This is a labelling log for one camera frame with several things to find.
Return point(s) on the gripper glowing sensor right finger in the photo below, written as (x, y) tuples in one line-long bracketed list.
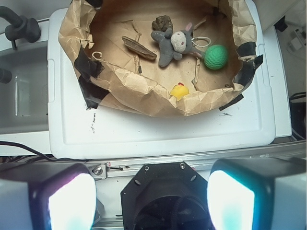
[(258, 194)]

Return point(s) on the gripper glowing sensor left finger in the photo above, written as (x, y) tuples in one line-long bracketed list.
[(46, 196)]

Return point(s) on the brown wood chip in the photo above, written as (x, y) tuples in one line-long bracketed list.
[(139, 49)]

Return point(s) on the white plastic bin lid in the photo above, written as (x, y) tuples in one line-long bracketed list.
[(105, 133)]

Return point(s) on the clear plastic tub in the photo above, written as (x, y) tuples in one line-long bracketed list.
[(24, 96)]

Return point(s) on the yellow rubber duck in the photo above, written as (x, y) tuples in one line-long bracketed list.
[(179, 91)]

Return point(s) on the green dimpled ball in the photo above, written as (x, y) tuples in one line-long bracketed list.
[(216, 57)]

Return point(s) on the crumpled brown paper liner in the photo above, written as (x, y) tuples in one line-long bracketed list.
[(111, 75)]

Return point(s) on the grey plush donkey toy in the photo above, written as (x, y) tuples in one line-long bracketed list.
[(173, 45)]

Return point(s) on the black clamp knob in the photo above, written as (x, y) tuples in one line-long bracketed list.
[(19, 27)]

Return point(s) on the dark brown rock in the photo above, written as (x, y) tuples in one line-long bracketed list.
[(162, 23)]

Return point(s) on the black octagonal mount plate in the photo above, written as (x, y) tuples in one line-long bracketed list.
[(166, 196)]

